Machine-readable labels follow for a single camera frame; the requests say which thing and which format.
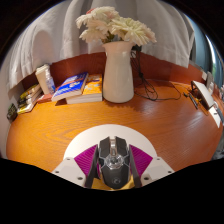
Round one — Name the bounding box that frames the dark green mug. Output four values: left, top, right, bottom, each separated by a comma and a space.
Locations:
6, 103, 19, 123

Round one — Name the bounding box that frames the white pleated curtain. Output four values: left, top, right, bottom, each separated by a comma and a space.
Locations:
6, 0, 196, 91

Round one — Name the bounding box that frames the white ceramic vase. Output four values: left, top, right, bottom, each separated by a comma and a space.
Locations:
101, 40, 136, 104

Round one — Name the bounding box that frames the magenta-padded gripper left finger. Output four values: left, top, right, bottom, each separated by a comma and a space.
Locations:
51, 143, 100, 189

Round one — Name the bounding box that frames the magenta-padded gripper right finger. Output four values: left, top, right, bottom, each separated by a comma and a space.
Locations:
128, 143, 176, 188

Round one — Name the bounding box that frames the black cable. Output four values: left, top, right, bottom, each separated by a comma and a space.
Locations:
129, 44, 196, 102

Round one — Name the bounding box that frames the orange book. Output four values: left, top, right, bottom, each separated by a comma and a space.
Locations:
65, 73, 104, 105

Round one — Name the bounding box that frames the white flat device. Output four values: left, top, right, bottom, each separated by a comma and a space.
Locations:
190, 79, 215, 111

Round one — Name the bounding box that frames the yellow and white book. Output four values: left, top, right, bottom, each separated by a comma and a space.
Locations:
16, 99, 44, 115

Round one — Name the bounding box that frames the red-brown book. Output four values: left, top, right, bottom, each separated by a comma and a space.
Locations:
37, 92, 56, 104

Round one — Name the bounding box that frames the black pen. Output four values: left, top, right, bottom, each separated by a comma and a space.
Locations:
188, 92, 200, 110

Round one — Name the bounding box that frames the dark window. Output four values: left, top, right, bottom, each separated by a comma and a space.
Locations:
189, 19, 224, 88

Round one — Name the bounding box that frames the black grey computer mouse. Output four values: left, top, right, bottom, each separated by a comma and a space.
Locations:
97, 135, 132, 190

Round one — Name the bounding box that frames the white flower bunch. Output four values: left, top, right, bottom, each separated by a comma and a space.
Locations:
75, 5, 158, 47

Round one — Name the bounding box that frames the white card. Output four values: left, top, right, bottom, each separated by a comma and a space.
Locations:
208, 104, 223, 129

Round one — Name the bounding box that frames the cream lidded tumbler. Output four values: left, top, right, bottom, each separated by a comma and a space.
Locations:
34, 63, 53, 95

